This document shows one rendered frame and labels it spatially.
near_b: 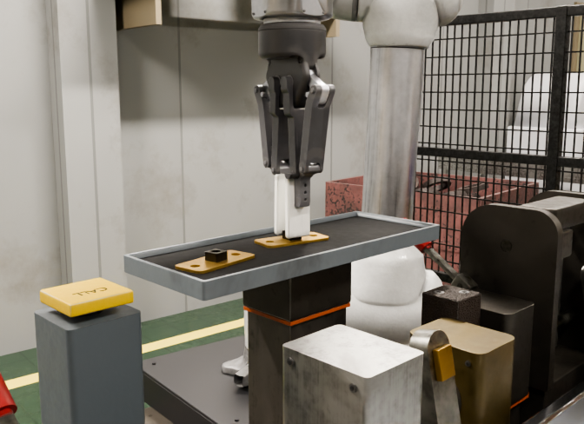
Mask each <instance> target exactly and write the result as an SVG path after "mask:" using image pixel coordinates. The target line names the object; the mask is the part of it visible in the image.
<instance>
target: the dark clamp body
mask: <svg viewBox="0 0 584 424"><path fill-rule="evenodd" d="M472 291H476V292H480V293H481V314H480V326H481V327H484V328H490V329H493V330H496V331H499V332H502V333H506V334H509V335H512V336H513V337H514V364H513V379H512V394H511V409H510V424H519V421H520V406H521V402H522V401H524V400H526V399H527V398H528V396H529V392H528V387H529V373H530V359H531V345H532V331H533V317H534V303H533V302H531V301H526V300H522V299H519V298H515V297H511V296H507V295H501V294H496V293H493V292H489V291H486V290H481V289H478V288H476V289H474V290H472Z"/></svg>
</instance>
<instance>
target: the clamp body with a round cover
mask: <svg viewBox="0 0 584 424"><path fill-rule="evenodd" d="M418 329H433V330H441V331H443V332H444V333H445V334H446V335H447V337H448V340H449V344H451V347H452V353H453V359H454V365H455V386H456V393H457V399H458V405H459V411H460V417H461V424H510V409H511V394H512V379H513V364H514V337H513V336H512V335H509V334H506V333H502V332H499V331H496V330H493V329H490V328H484V327H481V326H477V325H474V324H471V323H467V322H464V321H458V320H456V319H452V318H440V319H437V320H435V321H432V322H430V323H427V324H425V325H422V326H420V327H418V328H415V329H412V330H411V331H410V339H411V337H412V335H413V333H414V332H415V331H416V330H418Z"/></svg>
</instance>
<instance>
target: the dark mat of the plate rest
mask: <svg viewBox="0 0 584 424"><path fill-rule="evenodd" d="M416 229H422V227H417V226H412V225H407V224H402V223H397V222H387V221H383V220H377V219H372V218H367V217H362V216H352V217H348V218H343V219H339V220H334V221H330V222H322V223H317V224H312V225H310V232H316V233H318V234H321V235H326V236H328V240H327V241H320V242H310V243H303V244H297V245H292V246H286V247H280V248H266V247H263V246H261V245H259V244H256V243H255V240H256V239H262V238H269V237H275V236H281V235H276V234H275V232H272V233H267V234H263V235H255V236H251V237H246V238H242V239H237V240H233V241H228V242H219V243H215V244H210V245H206V246H201V247H197V248H189V249H185V250H179V251H175V252H170V253H166V254H161V255H153V256H149V257H144V258H140V259H141V260H145V261H147V262H152V263H155V264H157V265H160V266H163V267H165V268H170V269H173V270H175V271H178V272H181V273H184V274H186V275H191V276H194V277H196V278H199V279H202V280H208V279H212V278H216V277H219V276H223V275H230V274H234V273H237V272H241V271H244V270H249V269H252V268H259V267H262V266H266V265H270V264H274V263H278V262H284V261H287V260H292V259H295V258H299V257H303V256H306V255H313V254H317V253H321V252H324V251H328V250H332V249H336V248H342V247H346V246H349V245H354V244H357V243H361V242H367V241H371V240H375V239H379V238H383V237H386V236H390V235H397V234H400V233H404V232H408V231H411V230H416ZM215 248H217V249H222V250H235V251H241V252H245V253H250V254H254V255H255V258H253V259H250V260H247V261H245V262H239V263H237V264H234V265H230V266H228V267H225V268H219V269H217V270H214V271H211V272H208V273H205V274H195V273H190V272H187V271H182V270H179V269H176V264H180V263H183V262H188V261H192V260H195V259H198V258H202V257H204V256H205V251H208V250H211V249H215Z"/></svg>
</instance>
